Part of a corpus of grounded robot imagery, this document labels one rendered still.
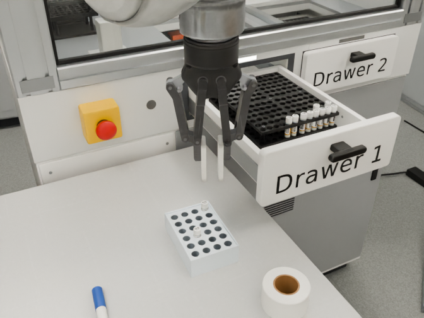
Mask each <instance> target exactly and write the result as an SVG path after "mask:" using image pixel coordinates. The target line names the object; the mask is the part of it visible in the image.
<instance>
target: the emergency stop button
mask: <svg viewBox="0 0 424 318"><path fill-rule="evenodd" d="M116 132H117V128H116V125H115V124H114V123H113V122H112V121H102V122H100V123H99V124H98V126H97V127H96V134H97V136H98V137H99V138H100V139H102V140H110V139H112V138H113V137H114V136H115V135H116Z"/></svg>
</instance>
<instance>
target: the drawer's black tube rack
mask: <svg viewBox="0 0 424 318"><path fill-rule="evenodd" d="M255 77H256V81H257V88H256V90H255V92H254V93H253V94H252V96H251V99H250V105H249V111H248V114H247V120H246V124H245V130H244V135H245V136H247V137H248V138H249V139H250V140H251V141H252V142H253V143H254V144H255V145H256V146H257V147H258V148H259V149H260V150H261V149H262V148H265V147H268V146H272V145H276V144H280V143H284V142H287V141H291V140H294V139H298V138H302V137H305V136H309V135H311V134H316V133H320V132H323V131H327V130H330V129H334V128H337V125H336V124H335V123H334V125H333V126H330V125H328V127H324V126H323V127H322V129H318V128H317V129H316V130H315V131H314V130H310V132H306V131H305V132H304V133H303V134H301V133H299V127H300V126H297V133H296V136H292V135H291V132H290V137H289V138H286V137H285V130H282V131H278V132H273V133H270V134H266V135H263V136H261V135H260V134H259V133H258V132H257V128H259V127H265V126H268V125H271V124H275V123H279V122H283V121H286V116H292V115H293V114H297V115H298V116H299V117H300V114H301V113H302V112H306V113H307V111H309V110H311V111H313V106H314V104H315V103H317V104H319V105H320V108H321V107H323V108H324V105H325V103H324V102H323V101H321V100H319V99H318V98H317V97H315V96H313V95H312V94H311V93H309V92H308V91H306V90H304V89H303V88H301V87H300V86H298V85H297V84H295V83H294V82H292V81H291V80H289V79H288V78H286V77H284V76H283V75H282V74H280V73H279V72H274V73H268V74H263V75H259V76H255ZM240 91H241V88H240V81H238V82H237V84H236V85H235V86H234V87H233V88H232V90H231V91H230V93H229V94H228V95H227V101H228V114H229V121H230V122H231V123H232V124H233V125H235V118H236V115H237V108H238V104H239V98H240ZM209 102H210V103H211V104H212V105H213V106H214V107H215V108H216V109H218V110H219V111H220V108H219V101H218V99H217V98H209Z"/></svg>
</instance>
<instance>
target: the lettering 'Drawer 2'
mask: <svg viewBox="0 0 424 318"><path fill-rule="evenodd" d="M383 59H385V63H386V62H387V59H386V58H382V59H381V60H383ZM381 60H380V61H381ZM385 63H384V64H383V65H382V67H383V66H384V65H385ZM371 65H373V64H371ZM371 65H368V69H367V74H368V70H369V67H370V66H371ZM382 67H381V68H380V69H379V70H378V72H380V71H385V69H382ZM360 68H363V70H361V71H364V70H365V66H360V67H359V68H358V71H357V76H363V75H364V73H363V74H361V75H359V74H358V72H361V71H359V69H360ZM355 69H356V68H354V70H353V73H352V75H351V69H349V71H348V74H347V75H346V70H345V71H344V77H345V79H346V80H347V77H348V75H349V72H350V78H352V77H353V74H354V72H355ZM381 69H382V70H381ZM336 73H340V75H337V76H335V77H338V76H339V79H338V80H339V81H340V80H341V71H337V72H335V74H336ZM317 74H322V81H321V83H319V84H318V85H315V81H316V76H317ZM331 74H333V73H330V74H327V81H326V84H328V79H329V76H330V75H331ZM335 77H334V79H333V81H334V82H337V81H338V80H336V81H335ZM323 81H324V73H322V72H319V73H315V77H314V86H319V85H321V84H322V83H323Z"/></svg>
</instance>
